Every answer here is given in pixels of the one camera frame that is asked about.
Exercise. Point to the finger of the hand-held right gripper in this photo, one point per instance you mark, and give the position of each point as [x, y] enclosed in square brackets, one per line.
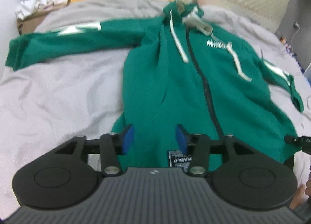
[294, 140]

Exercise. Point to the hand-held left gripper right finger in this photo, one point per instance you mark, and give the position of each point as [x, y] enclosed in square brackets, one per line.
[181, 138]

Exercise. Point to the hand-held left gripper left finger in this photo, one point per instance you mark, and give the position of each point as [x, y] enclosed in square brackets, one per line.
[127, 138]

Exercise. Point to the green zip hoodie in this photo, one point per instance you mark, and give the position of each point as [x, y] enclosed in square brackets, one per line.
[158, 80]

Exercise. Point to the white clothes pile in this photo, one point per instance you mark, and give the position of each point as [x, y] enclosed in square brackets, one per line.
[31, 5]

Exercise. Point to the person's left hand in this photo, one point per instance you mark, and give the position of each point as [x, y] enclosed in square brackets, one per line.
[297, 197]

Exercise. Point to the grey duvet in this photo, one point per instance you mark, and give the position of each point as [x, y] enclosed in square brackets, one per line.
[60, 80]

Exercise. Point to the grey built-in cabinet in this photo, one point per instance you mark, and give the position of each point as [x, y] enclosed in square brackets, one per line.
[301, 2]

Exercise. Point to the cardboard box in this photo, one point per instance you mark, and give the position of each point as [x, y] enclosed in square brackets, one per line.
[31, 21]

